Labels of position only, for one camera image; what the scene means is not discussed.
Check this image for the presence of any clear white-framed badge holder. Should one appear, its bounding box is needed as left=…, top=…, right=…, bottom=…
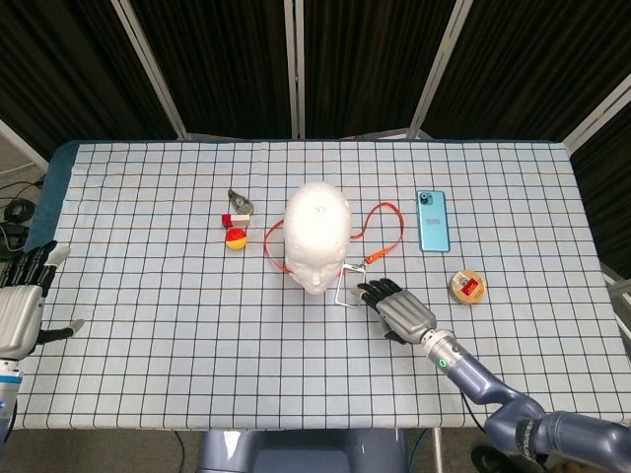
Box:
left=333, top=261, right=369, bottom=309

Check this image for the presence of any blue checked tablecloth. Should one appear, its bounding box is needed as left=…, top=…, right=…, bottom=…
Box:
left=9, top=140, right=625, bottom=433

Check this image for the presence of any black folding screen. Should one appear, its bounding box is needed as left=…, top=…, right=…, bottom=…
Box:
left=0, top=0, right=631, bottom=297

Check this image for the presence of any blue smartphone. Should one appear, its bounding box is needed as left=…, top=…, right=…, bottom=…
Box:
left=417, top=189, right=451, bottom=254

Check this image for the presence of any white foam mannequin head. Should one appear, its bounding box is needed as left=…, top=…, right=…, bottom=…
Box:
left=283, top=180, right=353, bottom=297

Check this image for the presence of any black power adapter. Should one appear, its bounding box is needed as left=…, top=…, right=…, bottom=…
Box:
left=0, top=221, right=29, bottom=252

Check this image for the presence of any orange lanyard strap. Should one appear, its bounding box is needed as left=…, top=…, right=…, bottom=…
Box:
left=263, top=201, right=405, bottom=277

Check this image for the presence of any round tin with red label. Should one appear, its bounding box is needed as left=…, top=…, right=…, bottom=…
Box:
left=448, top=269, right=488, bottom=306

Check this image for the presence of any white metal table leg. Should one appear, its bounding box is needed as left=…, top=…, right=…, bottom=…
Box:
left=432, top=427, right=445, bottom=473

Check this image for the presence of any black coiled cable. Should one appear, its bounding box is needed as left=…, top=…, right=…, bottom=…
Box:
left=3, top=199, right=35, bottom=223

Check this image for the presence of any grey metal stand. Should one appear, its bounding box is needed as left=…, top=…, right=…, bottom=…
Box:
left=601, top=265, right=631, bottom=341

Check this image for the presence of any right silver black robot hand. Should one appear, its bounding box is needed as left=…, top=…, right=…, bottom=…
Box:
left=350, top=277, right=439, bottom=345

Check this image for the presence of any yellow and red ball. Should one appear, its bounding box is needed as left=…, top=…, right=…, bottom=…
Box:
left=224, top=227, right=248, bottom=252

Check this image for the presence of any grey-blue robot torso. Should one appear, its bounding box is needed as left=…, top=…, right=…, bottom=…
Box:
left=196, top=428, right=410, bottom=473

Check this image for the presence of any black floor object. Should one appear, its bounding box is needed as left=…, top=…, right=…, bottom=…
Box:
left=470, top=442, right=499, bottom=473

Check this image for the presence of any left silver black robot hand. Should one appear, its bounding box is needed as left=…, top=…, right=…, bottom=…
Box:
left=0, top=240, right=86, bottom=359

